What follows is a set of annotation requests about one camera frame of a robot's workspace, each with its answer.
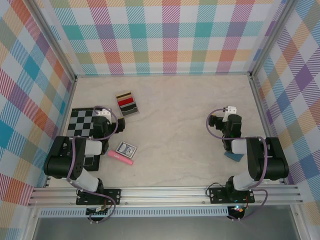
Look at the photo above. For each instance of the clear acrylic card stand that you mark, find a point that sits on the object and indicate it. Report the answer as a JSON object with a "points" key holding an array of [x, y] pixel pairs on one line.
{"points": [[128, 115]]}

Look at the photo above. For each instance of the stack of black cards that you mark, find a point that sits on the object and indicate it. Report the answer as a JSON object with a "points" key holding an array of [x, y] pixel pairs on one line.
{"points": [[128, 110]]}

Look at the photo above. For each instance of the stack of red cards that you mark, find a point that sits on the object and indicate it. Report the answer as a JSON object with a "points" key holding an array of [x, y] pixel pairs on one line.
{"points": [[125, 101]]}

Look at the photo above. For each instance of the stack of gold cards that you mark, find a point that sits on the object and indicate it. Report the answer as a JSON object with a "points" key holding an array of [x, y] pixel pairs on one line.
{"points": [[124, 96]]}

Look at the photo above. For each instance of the blue leather card holder wallet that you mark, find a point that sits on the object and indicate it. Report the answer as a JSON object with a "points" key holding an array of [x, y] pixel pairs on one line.
{"points": [[235, 157]]}

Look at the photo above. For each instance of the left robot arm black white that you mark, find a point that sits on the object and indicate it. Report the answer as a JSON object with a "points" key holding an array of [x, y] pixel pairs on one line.
{"points": [[60, 160]]}

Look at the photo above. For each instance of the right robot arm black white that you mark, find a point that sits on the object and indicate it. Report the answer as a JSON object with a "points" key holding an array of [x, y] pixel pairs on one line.
{"points": [[270, 160]]}

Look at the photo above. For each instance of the blue playing card deck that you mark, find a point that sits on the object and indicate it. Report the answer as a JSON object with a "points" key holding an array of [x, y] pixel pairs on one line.
{"points": [[127, 149]]}

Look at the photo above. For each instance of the black grey folding chessboard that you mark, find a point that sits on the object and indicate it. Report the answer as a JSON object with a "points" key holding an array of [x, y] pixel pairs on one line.
{"points": [[80, 120]]}

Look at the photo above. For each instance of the pink tube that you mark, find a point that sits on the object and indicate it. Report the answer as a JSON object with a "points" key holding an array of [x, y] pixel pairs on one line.
{"points": [[120, 157]]}

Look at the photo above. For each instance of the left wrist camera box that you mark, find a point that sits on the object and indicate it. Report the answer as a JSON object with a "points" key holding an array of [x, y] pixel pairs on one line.
{"points": [[104, 113]]}

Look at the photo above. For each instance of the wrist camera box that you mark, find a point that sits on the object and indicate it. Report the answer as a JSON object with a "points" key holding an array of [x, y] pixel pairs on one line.
{"points": [[104, 113], [230, 111]]}

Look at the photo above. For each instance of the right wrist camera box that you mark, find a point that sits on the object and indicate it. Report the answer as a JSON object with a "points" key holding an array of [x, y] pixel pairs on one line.
{"points": [[230, 111]]}

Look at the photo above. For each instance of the right aluminium side rail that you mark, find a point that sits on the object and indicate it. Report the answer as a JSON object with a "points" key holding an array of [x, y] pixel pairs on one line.
{"points": [[258, 100]]}

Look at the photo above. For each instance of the aluminium side rail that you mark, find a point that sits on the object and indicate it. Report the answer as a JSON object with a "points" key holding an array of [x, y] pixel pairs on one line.
{"points": [[258, 100], [68, 100]]}

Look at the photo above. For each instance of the left aluminium side rail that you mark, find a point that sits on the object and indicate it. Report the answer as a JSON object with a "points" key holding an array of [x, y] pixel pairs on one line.
{"points": [[68, 100]]}

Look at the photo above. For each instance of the rear aluminium table rail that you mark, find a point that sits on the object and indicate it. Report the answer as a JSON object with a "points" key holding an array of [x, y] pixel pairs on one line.
{"points": [[162, 74]]}

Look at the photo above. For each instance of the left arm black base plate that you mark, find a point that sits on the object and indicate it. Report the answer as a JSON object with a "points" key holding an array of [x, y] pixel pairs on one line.
{"points": [[113, 196]]}

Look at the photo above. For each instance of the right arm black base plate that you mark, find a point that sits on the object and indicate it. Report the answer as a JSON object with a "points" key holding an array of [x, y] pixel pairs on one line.
{"points": [[217, 195]]}

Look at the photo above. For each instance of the long aluminium mounting rail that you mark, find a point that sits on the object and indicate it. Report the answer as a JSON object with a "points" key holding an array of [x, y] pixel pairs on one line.
{"points": [[162, 196]]}

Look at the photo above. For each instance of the right aluminium frame post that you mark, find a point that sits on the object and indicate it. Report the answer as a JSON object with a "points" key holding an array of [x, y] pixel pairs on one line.
{"points": [[268, 37]]}

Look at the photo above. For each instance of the aluminium frame post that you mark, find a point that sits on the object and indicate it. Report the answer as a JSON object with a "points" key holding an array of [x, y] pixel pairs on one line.
{"points": [[57, 37], [268, 37]]}

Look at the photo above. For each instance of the left aluminium frame post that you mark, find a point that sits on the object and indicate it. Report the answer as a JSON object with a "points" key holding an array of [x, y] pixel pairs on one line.
{"points": [[57, 37]]}

